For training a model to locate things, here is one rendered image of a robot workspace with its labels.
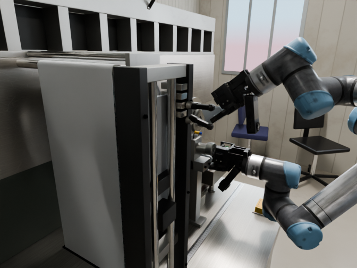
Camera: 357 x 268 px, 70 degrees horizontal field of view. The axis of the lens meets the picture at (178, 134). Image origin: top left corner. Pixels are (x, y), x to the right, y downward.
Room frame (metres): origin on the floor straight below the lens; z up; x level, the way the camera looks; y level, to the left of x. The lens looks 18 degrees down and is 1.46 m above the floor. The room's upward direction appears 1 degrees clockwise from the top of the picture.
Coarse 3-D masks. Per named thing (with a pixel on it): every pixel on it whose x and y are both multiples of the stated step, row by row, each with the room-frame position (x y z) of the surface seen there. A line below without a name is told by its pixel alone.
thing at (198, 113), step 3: (195, 111) 0.77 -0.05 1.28; (198, 111) 0.78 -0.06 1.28; (201, 111) 0.80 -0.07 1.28; (192, 114) 0.77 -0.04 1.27; (195, 114) 0.76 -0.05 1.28; (198, 114) 0.78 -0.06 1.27; (201, 114) 0.80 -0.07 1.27; (198, 117) 0.79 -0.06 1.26; (201, 117) 0.80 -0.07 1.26; (195, 123) 0.76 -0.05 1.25; (192, 126) 0.76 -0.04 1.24; (195, 126) 0.76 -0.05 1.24; (198, 126) 0.78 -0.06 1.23; (192, 129) 0.77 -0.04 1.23; (195, 129) 0.76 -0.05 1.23; (198, 129) 0.78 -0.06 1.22
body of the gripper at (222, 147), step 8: (232, 144) 0.82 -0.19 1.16; (216, 152) 0.78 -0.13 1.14; (224, 152) 0.76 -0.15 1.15; (232, 152) 0.79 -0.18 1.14; (240, 152) 0.77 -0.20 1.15; (248, 152) 0.77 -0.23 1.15; (216, 160) 0.78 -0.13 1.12; (224, 160) 0.76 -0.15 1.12; (232, 160) 0.77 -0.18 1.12; (240, 160) 0.76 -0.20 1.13; (224, 168) 0.76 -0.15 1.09; (240, 168) 0.76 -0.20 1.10
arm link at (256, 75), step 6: (258, 66) 0.69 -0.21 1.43; (252, 72) 0.70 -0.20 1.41; (258, 72) 0.68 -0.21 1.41; (264, 72) 0.67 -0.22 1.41; (252, 78) 0.69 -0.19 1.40; (258, 78) 0.68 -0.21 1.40; (264, 78) 0.67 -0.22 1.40; (258, 84) 0.67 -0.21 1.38; (264, 84) 0.67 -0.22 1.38; (270, 84) 0.67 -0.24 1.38; (258, 90) 0.69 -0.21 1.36; (264, 90) 0.68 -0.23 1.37
